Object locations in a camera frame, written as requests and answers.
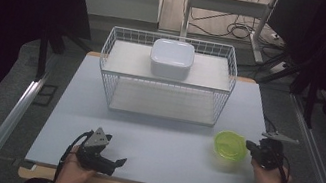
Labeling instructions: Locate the tangle of black floor cables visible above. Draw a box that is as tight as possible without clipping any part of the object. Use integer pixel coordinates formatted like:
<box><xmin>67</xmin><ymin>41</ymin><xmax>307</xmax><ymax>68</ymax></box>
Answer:
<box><xmin>187</xmin><ymin>4</ymin><xmax>291</xmax><ymax>51</ymax></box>

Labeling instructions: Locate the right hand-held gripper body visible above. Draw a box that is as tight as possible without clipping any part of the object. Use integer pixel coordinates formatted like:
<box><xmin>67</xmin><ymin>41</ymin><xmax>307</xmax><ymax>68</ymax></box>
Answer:
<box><xmin>252</xmin><ymin>129</ymin><xmax>301</xmax><ymax>176</ymax></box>

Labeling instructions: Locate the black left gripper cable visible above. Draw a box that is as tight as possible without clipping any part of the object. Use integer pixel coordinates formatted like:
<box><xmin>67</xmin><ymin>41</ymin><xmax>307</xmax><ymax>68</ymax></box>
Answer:
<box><xmin>53</xmin><ymin>124</ymin><xmax>96</xmax><ymax>183</ymax></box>

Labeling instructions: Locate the black floor frame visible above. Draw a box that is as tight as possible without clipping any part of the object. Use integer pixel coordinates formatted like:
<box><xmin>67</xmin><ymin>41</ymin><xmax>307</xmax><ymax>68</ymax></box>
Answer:
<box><xmin>31</xmin><ymin>81</ymin><xmax>59</xmax><ymax>109</ymax></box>

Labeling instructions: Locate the green translucent bowl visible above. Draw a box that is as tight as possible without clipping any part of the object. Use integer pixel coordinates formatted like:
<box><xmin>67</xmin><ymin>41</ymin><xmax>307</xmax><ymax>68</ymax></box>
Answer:
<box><xmin>210</xmin><ymin>127</ymin><xmax>252</xmax><ymax>164</ymax></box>

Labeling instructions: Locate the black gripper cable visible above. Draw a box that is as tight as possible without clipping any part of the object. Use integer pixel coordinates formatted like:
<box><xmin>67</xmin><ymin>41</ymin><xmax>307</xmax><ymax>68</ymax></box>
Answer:
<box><xmin>53</xmin><ymin>124</ymin><xmax>96</xmax><ymax>183</ymax></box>
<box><xmin>273</xmin><ymin>152</ymin><xmax>296</xmax><ymax>183</ymax></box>

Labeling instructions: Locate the white power strip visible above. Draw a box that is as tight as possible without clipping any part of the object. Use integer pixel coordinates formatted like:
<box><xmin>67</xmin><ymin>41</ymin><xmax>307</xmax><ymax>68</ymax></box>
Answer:
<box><xmin>267</xmin><ymin>58</ymin><xmax>293</xmax><ymax>78</ymax></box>

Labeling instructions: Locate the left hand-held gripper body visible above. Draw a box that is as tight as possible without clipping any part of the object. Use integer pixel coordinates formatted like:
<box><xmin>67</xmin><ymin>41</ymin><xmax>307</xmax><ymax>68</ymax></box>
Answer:
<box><xmin>73</xmin><ymin>123</ymin><xmax>123</xmax><ymax>177</ymax></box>

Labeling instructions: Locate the white wire basket rack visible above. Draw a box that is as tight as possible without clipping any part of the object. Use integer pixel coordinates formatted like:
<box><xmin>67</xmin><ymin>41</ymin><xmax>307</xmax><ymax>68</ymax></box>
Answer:
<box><xmin>90</xmin><ymin>23</ymin><xmax>244</xmax><ymax>132</ymax></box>

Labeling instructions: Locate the person's left hand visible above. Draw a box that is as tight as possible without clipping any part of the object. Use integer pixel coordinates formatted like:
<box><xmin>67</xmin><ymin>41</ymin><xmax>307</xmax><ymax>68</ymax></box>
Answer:
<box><xmin>54</xmin><ymin>142</ymin><xmax>102</xmax><ymax>183</ymax></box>

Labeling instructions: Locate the black metal stand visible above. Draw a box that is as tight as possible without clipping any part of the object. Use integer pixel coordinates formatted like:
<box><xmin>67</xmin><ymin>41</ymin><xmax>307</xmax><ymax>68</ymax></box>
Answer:
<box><xmin>31</xmin><ymin>13</ymin><xmax>97</xmax><ymax>91</ymax></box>
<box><xmin>249</xmin><ymin>44</ymin><xmax>326</xmax><ymax>132</ymax></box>

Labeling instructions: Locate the white square bowl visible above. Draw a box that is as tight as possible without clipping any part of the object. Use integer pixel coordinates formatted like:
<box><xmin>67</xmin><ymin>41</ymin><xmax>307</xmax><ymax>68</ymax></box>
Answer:
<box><xmin>146</xmin><ymin>36</ymin><xmax>199</xmax><ymax>83</ymax></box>

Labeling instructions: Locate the white metal desk frame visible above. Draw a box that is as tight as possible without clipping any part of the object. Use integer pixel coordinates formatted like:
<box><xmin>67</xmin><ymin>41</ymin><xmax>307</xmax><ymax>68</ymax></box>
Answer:
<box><xmin>175</xmin><ymin>0</ymin><xmax>281</xmax><ymax>66</ymax></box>

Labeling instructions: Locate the thin black table cable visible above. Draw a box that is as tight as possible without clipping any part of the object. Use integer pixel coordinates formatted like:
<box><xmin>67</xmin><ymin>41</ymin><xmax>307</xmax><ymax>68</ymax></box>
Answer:
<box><xmin>260</xmin><ymin>114</ymin><xmax>281</xmax><ymax>136</ymax></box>

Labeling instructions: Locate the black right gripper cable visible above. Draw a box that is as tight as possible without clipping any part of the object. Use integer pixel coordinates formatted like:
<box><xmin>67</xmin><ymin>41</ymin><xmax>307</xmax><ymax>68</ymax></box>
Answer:
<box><xmin>273</xmin><ymin>152</ymin><xmax>296</xmax><ymax>183</ymax></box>

